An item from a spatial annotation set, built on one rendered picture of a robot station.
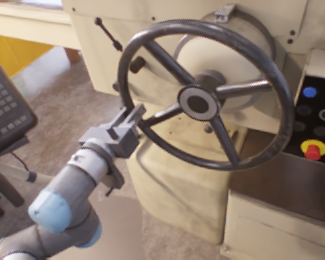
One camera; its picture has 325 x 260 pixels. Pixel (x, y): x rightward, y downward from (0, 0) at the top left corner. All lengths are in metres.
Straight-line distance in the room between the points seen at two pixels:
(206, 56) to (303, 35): 0.21
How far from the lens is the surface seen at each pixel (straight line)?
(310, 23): 0.69
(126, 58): 0.57
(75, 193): 0.54
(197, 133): 1.47
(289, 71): 0.75
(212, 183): 1.31
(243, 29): 0.63
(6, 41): 3.37
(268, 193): 1.29
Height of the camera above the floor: 1.69
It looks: 45 degrees down
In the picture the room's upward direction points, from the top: 9 degrees counter-clockwise
